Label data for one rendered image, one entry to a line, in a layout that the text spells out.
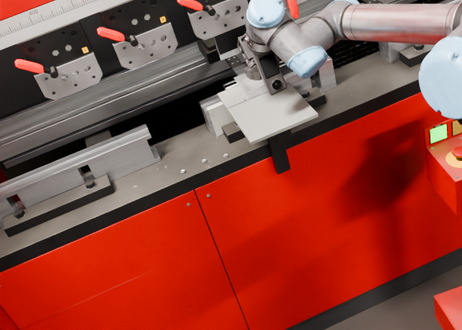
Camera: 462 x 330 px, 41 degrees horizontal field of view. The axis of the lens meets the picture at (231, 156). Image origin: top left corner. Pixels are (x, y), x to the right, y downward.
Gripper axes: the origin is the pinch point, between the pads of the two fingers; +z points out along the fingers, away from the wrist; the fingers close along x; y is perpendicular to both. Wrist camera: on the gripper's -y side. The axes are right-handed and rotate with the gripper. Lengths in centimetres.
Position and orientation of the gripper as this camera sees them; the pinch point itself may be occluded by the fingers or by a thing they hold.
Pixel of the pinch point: (260, 78)
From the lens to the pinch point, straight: 159.5
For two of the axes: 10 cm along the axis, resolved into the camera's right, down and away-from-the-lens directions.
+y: -4.1, -8.8, 2.2
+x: -9.1, 3.9, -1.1
